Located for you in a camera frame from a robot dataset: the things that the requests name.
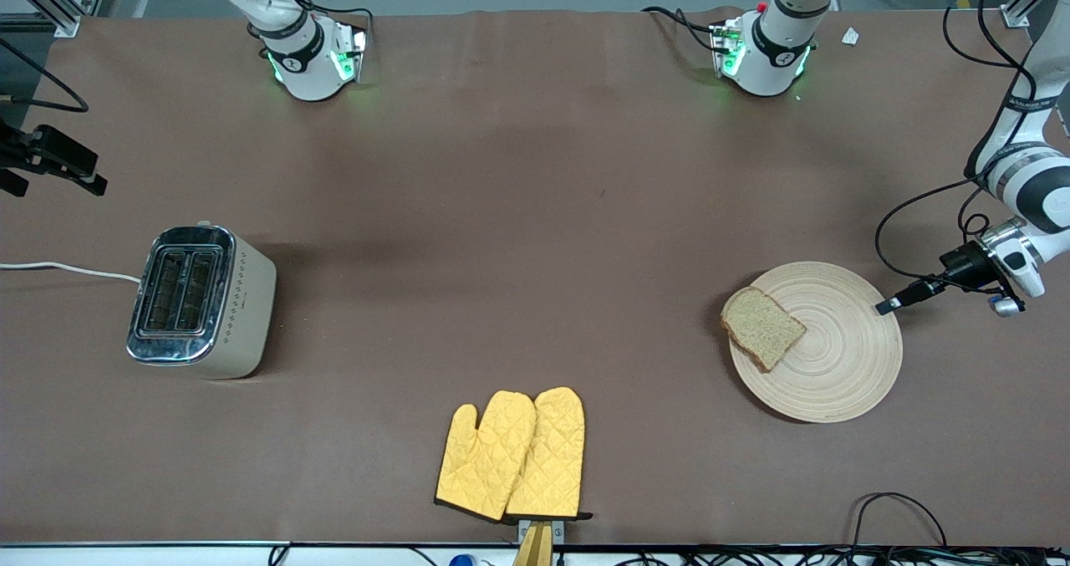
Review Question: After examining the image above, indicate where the round wooden plate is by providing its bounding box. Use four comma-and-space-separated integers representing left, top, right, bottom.
728, 261, 904, 424

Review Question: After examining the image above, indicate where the brown bread toast slice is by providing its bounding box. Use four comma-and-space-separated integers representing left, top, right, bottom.
721, 287, 808, 374

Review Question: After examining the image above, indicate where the beige chrome two-slot toaster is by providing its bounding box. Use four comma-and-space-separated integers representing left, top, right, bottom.
126, 222, 278, 380

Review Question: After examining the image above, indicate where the brown table cover mat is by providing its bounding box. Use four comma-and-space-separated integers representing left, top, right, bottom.
0, 8, 1070, 548

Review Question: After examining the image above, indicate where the yellow quilted oven mitt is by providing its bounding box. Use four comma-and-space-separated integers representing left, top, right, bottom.
435, 390, 538, 523
506, 386, 594, 523

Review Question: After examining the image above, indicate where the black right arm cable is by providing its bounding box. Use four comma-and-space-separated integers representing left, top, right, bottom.
0, 37, 89, 114

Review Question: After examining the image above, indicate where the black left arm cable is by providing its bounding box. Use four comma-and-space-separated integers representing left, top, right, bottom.
874, 0, 1039, 296

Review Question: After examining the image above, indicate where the white toaster power cord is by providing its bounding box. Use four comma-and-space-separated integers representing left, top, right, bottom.
0, 262, 141, 284

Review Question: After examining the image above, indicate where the black looped cable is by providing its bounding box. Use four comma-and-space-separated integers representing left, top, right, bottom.
848, 492, 950, 550

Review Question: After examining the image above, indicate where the black cable bundle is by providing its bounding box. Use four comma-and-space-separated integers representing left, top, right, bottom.
619, 548, 1050, 566

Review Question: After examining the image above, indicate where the black arm base cable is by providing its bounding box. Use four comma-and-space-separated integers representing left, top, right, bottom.
641, 6, 721, 54

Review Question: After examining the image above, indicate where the wooden post with metal bracket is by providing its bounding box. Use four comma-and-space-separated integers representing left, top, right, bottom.
512, 518, 566, 566

